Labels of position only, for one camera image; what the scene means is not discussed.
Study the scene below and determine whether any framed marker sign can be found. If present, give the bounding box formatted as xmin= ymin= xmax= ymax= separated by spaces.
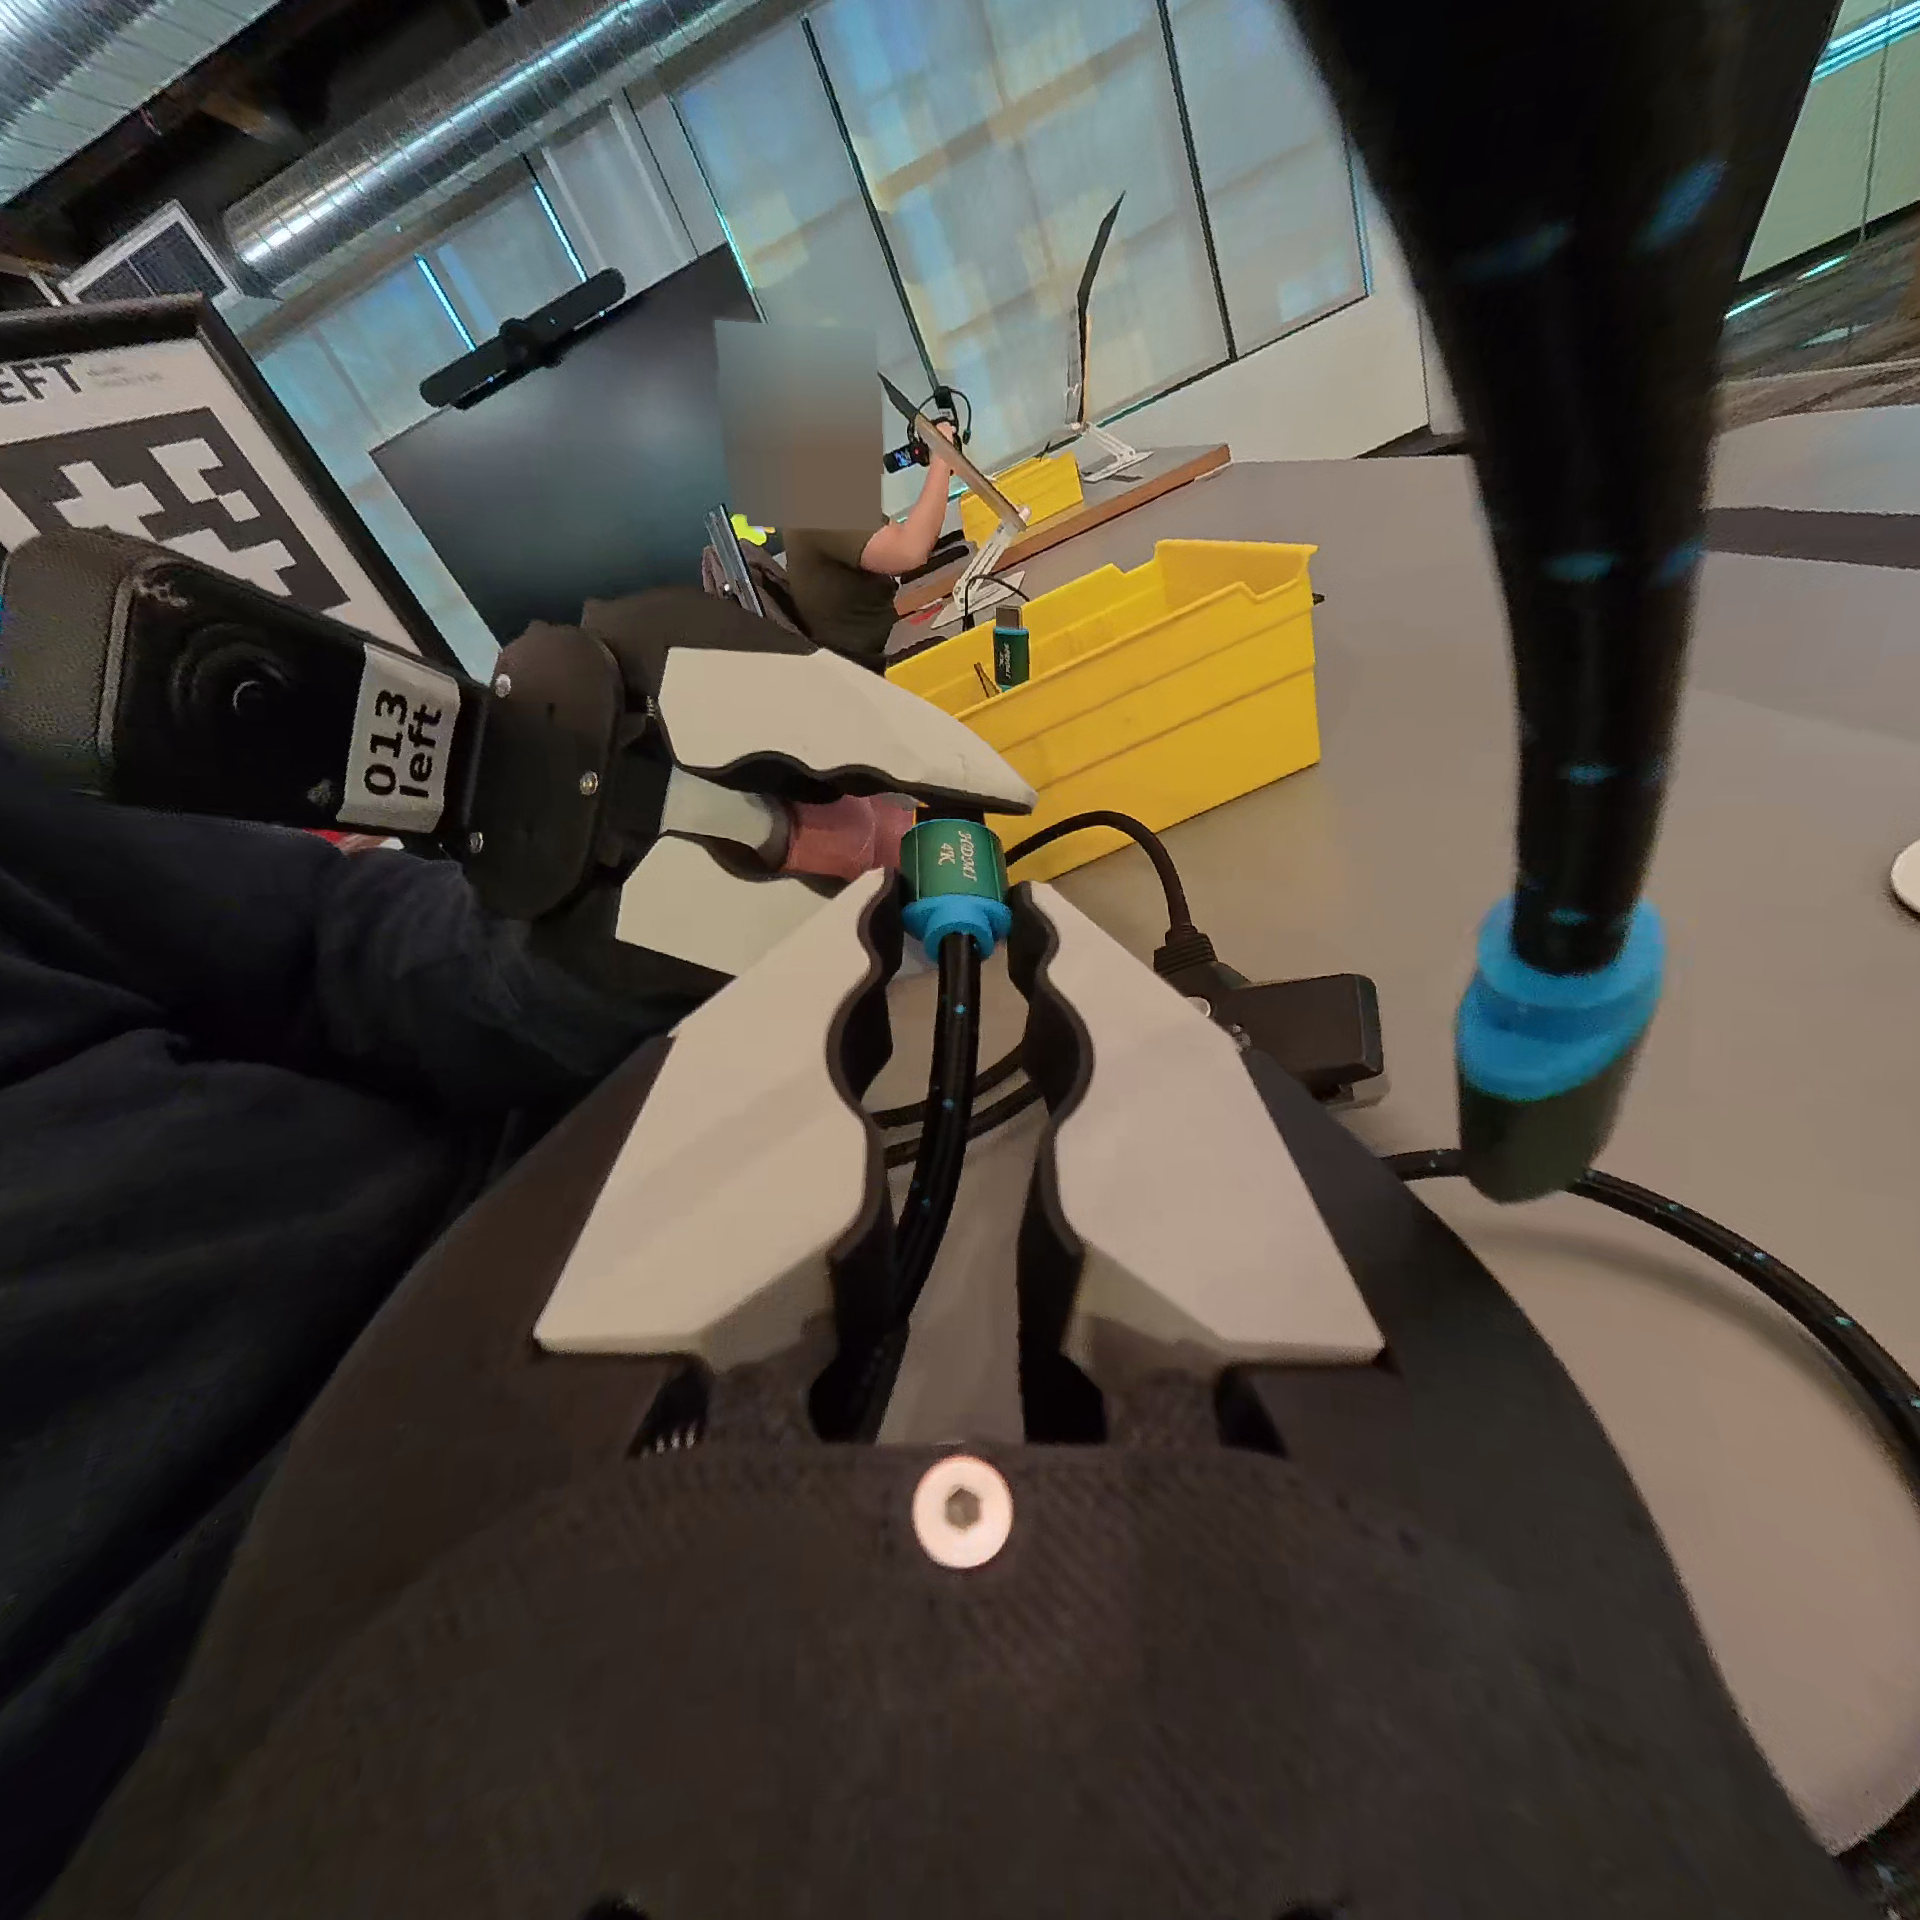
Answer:
xmin=0 ymin=295 xmax=460 ymax=669

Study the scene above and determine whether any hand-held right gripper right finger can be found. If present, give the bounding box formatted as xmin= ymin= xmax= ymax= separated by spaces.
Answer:
xmin=1020 ymin=881 xmax=1390 ymax=1426

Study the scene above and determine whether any yellow plastic bin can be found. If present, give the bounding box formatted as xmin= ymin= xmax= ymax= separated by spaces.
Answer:
xmin=884 ymin=537 xmax=1322 ymax=881

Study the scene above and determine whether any person's dark sweater torso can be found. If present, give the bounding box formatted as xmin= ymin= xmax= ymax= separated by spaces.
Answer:
xmin=0 ymin=737 xmax=664 ymax=1741

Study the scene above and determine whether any thin monitor on stand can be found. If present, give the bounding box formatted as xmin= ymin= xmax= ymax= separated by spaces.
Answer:
xmin=1042 ymin=193 xmax=1158 ymax=484

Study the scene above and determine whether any person's left hand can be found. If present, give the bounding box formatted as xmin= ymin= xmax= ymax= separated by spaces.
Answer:
xmin=779 ymin=795 xmax=922 ymax=890

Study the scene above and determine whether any wooden office desk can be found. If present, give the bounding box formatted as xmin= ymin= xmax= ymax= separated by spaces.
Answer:
xmin=892 ymin=442 xmax=1233 ymax=617

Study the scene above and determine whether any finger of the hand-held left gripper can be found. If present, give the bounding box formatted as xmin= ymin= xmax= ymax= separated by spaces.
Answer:
xmin=657 ymin=644 xmax=1040 ymax=818
xmin=615 ymin=825 xmax=903 ymax=981

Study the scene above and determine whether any black switch lead cable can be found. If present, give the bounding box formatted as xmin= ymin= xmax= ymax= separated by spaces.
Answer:
xmin=872 ymin=810 xmax=1385 ymax=1161

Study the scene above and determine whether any black video bar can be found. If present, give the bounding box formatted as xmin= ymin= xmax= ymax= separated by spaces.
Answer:
xmin=420 ymin=269 xmax=628 ymax=409

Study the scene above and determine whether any silver ventilation duct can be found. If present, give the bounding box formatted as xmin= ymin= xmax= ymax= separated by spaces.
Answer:
xmin=225 ymin=0 xmax=798 ymax=295

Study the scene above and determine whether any tan-backed monitor on stand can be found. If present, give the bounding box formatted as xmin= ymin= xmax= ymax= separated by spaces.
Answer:
xmin=883 ymin=375 xmax=1039 ymax=602

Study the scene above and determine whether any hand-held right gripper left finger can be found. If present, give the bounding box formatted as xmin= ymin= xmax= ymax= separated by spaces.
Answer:
xmin=534 ymin=870 xmax=903 ymax=1426

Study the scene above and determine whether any ceiling vent grille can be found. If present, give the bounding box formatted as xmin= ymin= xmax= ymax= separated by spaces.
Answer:
xmin=59 ymin=202 xmax=242 ymax=302

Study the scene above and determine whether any large black wall display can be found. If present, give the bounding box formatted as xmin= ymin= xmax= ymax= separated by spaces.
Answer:
xmin=372 ymin=246 xmax=783 ymax=647

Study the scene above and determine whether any another person's forearm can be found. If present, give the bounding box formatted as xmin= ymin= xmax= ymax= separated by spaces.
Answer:
xmin=863 ymin=435 xmax=963 ymax=579

